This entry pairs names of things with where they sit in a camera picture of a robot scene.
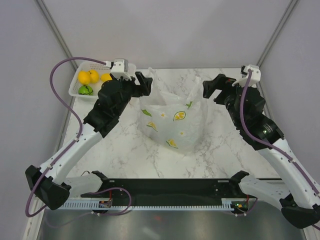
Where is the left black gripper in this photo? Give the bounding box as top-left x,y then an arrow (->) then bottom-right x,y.
110,71 -> 153,117

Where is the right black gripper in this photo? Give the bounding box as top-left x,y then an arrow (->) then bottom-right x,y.
202,73 -> 251,127

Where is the white lemon-print plastic bag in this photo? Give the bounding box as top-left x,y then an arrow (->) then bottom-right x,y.
139,67 -> 208,155

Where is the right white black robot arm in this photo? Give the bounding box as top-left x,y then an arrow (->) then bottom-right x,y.
203,74 -> 320,229

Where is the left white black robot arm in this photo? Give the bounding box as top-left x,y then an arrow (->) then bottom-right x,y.
25,71 -> 153,210

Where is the yellow fake mango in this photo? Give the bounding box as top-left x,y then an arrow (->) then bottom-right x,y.
100,73 -> 113,82

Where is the small yellow fake lemon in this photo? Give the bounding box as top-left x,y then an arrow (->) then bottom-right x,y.
88,69 -> 100,84

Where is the green black-striped fake fruit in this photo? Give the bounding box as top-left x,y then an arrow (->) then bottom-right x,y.
78,85 -> 94,96

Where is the large yellow fake lemon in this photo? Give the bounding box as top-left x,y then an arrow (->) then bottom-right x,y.
77,71 -> 91,85

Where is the white plastic fruit basket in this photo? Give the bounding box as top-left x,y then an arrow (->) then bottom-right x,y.
68,60 -> 137,101

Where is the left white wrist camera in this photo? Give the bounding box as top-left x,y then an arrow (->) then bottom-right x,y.
105,58 -> 137,81

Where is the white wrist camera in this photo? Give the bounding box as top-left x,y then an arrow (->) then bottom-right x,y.
105,58 -> 137,81
232,64 -> 261,87

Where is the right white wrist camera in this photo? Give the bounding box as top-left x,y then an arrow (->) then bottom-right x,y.
232,64 -> 261,87

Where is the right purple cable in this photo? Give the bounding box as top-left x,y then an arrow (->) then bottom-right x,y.
239,69 -> 320,231

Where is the right aluminium frame post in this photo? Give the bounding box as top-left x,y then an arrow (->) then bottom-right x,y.
256,0 -> 300,68

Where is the aluminium frame post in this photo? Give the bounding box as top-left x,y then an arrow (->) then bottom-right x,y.
256,0 -> 300,68
34,0 -> 73,58

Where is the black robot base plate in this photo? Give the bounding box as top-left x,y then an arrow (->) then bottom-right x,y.
80,177 -> 254,206

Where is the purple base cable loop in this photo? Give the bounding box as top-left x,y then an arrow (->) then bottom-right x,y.
93,184 -> 136,217

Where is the white slotted cable duct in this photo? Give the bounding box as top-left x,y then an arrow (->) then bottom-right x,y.
58,198 -> 240,212

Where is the left aluminium frame post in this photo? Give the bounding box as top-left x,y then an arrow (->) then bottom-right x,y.
34,0 -> 73,58

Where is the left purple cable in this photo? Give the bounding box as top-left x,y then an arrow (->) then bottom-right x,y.
25,57 -> 112,218

